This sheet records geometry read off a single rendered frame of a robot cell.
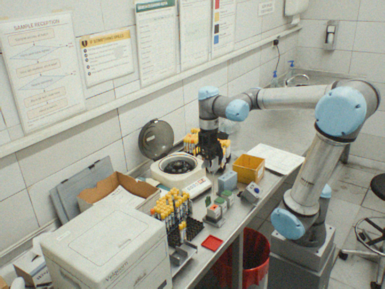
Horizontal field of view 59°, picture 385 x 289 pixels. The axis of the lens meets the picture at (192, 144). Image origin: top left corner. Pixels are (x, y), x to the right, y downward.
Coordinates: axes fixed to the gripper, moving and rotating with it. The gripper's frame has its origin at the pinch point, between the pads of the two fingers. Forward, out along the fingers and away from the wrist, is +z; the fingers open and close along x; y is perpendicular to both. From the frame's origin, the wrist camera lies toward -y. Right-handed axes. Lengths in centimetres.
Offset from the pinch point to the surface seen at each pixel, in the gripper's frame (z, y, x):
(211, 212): 20.8, 2.0, -0.3
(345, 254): 109, -100, 45
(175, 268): 22.9, 33.8, 3.7
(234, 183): 21.9, -24.4, -3.2
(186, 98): -2, -59, -55
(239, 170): 19.1, -32.8, -4.4
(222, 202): 20.7, -6.5, 0.5
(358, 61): 10, -240, 10
